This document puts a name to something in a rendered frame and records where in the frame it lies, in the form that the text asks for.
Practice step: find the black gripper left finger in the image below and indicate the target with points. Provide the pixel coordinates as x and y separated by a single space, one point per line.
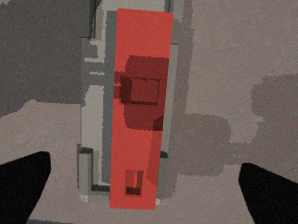
21 185

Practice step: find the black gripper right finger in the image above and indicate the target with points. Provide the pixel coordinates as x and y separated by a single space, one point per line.
270 198

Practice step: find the red long rectangular block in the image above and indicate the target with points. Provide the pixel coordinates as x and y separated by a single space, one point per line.
142 51

